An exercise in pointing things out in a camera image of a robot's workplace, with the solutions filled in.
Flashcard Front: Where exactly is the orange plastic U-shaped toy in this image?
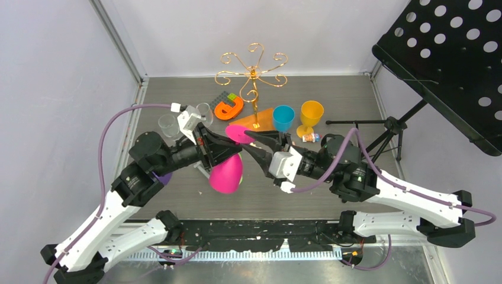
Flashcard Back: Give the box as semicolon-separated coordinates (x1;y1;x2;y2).
214;96;244;121

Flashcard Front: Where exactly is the small colourful toy figure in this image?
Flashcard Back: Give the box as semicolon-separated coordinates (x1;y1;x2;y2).
302;133;321;143

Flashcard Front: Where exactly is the black music stand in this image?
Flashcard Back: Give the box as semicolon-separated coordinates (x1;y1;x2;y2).
325;0;502;162

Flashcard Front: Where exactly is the clear stemmed wine glass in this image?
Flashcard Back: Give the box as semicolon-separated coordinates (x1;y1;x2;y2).
196;103;214;127

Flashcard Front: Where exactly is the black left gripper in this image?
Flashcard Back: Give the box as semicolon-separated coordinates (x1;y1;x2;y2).
155;121;242;176

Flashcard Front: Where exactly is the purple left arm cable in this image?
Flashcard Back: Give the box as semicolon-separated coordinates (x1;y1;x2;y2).
41;103;181;284

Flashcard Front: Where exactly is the clear glass tumbler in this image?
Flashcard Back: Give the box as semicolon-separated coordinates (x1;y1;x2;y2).
157;114;181;139

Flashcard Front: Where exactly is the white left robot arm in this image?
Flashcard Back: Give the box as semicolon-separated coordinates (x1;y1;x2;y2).
41;124;242;283

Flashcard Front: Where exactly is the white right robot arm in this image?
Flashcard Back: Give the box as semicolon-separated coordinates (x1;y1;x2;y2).
243;130;475;248

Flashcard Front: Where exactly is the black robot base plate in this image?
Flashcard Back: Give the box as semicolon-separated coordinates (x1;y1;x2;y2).
161;220;376;252

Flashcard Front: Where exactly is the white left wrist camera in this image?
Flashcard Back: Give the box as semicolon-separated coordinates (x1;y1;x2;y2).
170;103;201;144

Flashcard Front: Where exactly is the pink plastic wine glass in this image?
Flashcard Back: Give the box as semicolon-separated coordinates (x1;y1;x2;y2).
208;125;254;194

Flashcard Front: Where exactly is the yellow plastic wine glass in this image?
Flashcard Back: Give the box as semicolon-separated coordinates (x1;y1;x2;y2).
296;100;324;138

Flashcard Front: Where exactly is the blue plastic wine glass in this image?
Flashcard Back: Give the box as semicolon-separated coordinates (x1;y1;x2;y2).
272;105;295;133

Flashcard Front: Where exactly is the grey lego plate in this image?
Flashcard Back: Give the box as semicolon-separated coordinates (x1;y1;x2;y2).
209;91;235;110

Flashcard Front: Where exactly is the grey metal T-shaped part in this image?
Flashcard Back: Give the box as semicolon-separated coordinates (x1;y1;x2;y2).
195;164;210;179

